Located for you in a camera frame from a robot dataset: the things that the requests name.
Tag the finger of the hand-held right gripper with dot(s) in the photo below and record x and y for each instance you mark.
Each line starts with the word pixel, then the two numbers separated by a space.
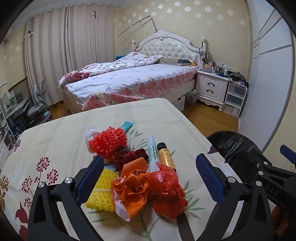
pixel 288 153
pixel 266 172

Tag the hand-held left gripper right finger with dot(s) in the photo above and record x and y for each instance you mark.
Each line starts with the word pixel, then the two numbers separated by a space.
pixel 210 180

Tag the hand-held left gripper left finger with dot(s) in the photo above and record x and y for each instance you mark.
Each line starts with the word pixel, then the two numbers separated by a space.
pixel 90 177

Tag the yellow foam net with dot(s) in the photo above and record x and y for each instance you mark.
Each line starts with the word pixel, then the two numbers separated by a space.
pixel 101 192

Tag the blue tube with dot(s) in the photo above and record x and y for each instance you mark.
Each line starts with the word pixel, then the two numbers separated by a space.
pixel 109 168

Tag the orange-red foam net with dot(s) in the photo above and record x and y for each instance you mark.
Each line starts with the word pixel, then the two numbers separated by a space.
pixel 107 141

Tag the orange printed plastic bag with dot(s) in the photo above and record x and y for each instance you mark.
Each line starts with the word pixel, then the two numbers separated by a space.
pixel 129 192

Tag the white tissue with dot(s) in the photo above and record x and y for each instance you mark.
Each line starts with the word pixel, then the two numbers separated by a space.
pixel 91 134

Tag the dark red bag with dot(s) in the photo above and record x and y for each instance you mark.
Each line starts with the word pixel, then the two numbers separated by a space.
pixel 129 157

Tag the red plastic bag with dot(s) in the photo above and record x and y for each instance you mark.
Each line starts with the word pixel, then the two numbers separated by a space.
pixel 166 190

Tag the brown bottle yellow label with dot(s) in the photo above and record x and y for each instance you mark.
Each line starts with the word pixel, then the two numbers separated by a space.
pixel 165 155

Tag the teal and white tube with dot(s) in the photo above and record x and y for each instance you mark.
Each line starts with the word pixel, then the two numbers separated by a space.
pixel 127 126

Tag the person's right forearm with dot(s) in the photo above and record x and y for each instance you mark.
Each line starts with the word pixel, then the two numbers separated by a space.
pixel 284 222

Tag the cream floral tablecloth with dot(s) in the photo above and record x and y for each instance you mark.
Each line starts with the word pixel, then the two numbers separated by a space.
pixel 69 139

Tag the white sliding wardrobe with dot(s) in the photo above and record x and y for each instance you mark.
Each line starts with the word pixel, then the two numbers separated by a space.
pixel 268 81

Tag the clear plastic drawer unit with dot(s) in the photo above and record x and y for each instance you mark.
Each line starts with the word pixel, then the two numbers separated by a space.
pixel 234 99

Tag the grey desk chair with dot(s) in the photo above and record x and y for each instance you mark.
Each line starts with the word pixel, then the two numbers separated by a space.
pixel 38 111

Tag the clear plastic bag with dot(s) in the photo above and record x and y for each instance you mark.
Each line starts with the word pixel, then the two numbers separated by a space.
pixel 192 95

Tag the white low cabinet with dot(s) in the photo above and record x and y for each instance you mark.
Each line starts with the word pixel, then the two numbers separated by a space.
pixel 3 150

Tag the white nightstand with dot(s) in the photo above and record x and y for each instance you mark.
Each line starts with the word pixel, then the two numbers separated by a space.
pixel 211 87

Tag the grey study desk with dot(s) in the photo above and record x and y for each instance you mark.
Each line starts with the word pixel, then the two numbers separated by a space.
pixel 18 105

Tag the floral bed sheet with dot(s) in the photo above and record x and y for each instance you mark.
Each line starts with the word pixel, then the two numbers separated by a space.
pixel 143 78

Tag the floral quilt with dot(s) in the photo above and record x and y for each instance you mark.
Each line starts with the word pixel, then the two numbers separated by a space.
pixel 111 66

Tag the group of small bottles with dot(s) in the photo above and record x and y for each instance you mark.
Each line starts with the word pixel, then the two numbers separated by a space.
pixel 212 66

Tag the pillow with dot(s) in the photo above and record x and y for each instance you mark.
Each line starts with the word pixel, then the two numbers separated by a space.
pixel 168 60

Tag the beige curtain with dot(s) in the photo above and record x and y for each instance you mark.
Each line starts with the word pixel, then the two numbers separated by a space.
pixel 69 46

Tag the white bed tufted headboard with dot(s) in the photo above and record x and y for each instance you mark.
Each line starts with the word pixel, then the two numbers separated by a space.
pixel 166 47

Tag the bent metal rod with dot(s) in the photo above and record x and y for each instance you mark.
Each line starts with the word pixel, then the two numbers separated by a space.
pixel 154 25

